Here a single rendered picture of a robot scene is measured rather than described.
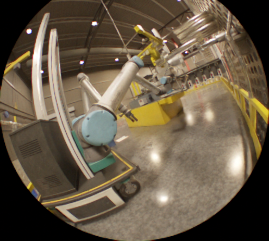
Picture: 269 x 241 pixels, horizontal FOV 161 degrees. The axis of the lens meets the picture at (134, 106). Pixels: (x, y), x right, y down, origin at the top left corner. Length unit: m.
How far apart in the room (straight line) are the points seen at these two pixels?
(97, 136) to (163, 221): 0.66
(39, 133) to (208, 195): 1.12
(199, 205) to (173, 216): 0.17
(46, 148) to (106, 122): 0.45
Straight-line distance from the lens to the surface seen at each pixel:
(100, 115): 0.39
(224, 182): 0.85
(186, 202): 0.78
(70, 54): 9.91
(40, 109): 3.46
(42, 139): 0.68
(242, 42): 2.70
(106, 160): 0.59
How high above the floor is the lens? 0.71
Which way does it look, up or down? 1 degrees down
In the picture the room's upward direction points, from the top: 21 degrees counter-clockwise
